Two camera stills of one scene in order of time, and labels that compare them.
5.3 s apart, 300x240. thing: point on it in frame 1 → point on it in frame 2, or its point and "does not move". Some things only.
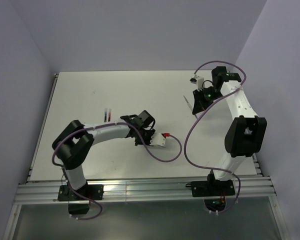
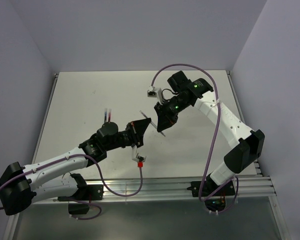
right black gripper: x=200 y=105 → x=165 y=120
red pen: x=109 y=115 does not move
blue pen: x=105 y=115 does not move
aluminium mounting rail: x=45 y=190 does not move
